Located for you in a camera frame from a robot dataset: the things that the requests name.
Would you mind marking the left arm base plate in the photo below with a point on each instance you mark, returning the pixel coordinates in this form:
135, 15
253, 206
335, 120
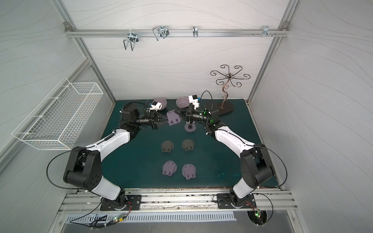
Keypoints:
122, 203

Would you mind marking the dark grey phone stand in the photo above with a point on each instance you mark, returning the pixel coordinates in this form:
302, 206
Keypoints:
167, 146
188, 144

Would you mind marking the metal hook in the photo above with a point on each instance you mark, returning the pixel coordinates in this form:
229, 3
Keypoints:
160, 32
266, 32
131, 41
195, 31

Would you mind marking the purple phone stand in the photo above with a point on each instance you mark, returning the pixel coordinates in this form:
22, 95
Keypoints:
190, 127
173, 118
189, 171
169, 168

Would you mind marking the right dark grey phone stand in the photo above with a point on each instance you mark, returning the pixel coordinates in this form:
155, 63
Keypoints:
188, 144

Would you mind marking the white wire basket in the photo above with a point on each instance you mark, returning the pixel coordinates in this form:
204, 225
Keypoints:
56, 122

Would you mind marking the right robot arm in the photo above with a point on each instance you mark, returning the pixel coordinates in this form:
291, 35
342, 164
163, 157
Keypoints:
256, 163

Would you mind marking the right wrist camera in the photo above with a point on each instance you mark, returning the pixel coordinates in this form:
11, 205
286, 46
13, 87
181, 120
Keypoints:
195, 101

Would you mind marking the brown metal jewelry tree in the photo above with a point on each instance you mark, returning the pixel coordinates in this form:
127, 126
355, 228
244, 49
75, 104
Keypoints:
229, 79

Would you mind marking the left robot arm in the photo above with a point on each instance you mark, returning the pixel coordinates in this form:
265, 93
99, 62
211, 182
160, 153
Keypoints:
84, 167

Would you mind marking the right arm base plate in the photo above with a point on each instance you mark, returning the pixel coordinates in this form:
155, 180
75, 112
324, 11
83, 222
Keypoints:
230, 201

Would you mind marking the right metal hook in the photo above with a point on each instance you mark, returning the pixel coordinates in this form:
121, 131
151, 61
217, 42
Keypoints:
266, 32

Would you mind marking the left dark grey phone stand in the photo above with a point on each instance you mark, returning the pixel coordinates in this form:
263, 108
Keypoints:
167, 146

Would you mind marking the horizontal aluminium rail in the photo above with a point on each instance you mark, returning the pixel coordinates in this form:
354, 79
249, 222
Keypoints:
174, 33

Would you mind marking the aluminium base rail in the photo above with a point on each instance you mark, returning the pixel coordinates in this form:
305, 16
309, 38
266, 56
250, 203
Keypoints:
206, 199

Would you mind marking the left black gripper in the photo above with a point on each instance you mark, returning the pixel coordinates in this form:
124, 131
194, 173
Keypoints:
155, 120

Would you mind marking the right lilac ceramic bowl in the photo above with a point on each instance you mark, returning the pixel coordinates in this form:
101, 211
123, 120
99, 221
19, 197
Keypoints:
182, 102

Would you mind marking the lilac ceramic bowl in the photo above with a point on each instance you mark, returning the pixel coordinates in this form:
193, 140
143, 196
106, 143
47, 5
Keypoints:
161, 102
182, 102

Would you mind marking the white vent strip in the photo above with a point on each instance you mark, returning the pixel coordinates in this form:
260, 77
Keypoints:
156, 217

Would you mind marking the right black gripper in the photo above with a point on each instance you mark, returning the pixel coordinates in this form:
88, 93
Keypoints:
189, 115

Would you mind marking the left metal hook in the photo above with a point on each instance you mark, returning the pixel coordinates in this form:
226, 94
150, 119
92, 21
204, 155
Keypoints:
131, 41

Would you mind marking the left lilac ceramic bowl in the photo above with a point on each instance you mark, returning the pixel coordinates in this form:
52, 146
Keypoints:
161, 102

